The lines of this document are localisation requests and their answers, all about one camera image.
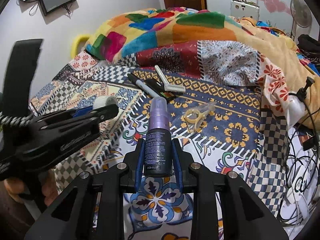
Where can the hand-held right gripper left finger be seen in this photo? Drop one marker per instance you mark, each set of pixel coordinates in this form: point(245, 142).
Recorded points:
point(140, 165)

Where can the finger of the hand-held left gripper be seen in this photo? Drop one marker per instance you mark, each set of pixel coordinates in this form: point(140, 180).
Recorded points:
point(82, 111)
point(107, 111)

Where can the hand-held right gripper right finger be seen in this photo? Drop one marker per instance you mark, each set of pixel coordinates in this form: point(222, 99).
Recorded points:
point(178, 165)

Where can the white tape roll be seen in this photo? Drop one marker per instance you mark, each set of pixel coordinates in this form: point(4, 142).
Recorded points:
point(105, 100)

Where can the dark purple spray bottle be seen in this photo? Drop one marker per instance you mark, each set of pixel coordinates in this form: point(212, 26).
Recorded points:
point(157, 140)

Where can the person's left hand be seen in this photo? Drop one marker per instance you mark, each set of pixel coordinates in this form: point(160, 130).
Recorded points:
point(48, 188)

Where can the black marker pen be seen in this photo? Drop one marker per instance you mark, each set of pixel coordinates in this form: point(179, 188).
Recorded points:
point(142, 85)

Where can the black rectangular packet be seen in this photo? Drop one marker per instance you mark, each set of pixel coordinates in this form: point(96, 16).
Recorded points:
point(160, 90)

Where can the patchwork printed bedsheet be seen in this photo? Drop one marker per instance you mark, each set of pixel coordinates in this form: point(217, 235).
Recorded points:
point(225, 120)

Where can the white disposable razor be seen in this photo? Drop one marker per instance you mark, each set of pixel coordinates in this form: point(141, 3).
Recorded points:
point(167, 80)

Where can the yellow foam tube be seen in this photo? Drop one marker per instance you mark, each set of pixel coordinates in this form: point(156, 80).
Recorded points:
point(78, 42)

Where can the colourful patch fleece blanket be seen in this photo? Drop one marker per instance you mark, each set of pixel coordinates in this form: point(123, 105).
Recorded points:
point(200, 32)

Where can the white pump bottle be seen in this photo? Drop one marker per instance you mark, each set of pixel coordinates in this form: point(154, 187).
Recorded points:
point(297, 112)

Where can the white box appliance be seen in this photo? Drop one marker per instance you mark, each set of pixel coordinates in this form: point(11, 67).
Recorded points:
point(245, 7)

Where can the black striped bag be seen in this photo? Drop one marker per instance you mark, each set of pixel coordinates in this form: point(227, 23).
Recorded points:
point(310, 47)

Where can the white standing fan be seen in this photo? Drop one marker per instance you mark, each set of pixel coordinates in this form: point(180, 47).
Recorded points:
point(301, 11)

